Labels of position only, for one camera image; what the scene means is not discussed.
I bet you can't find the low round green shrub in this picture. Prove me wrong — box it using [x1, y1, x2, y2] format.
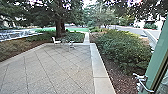
[64, 31, 86, 43]

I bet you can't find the white outdoor chair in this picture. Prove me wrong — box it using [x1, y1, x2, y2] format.
[51, 36, 63, 46]

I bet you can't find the large dark tree trunk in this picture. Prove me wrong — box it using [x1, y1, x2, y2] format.
[49, 0, 73, 38]

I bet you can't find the dark green shrub bed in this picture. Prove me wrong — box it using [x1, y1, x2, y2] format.
[94, 29, 154, 76]

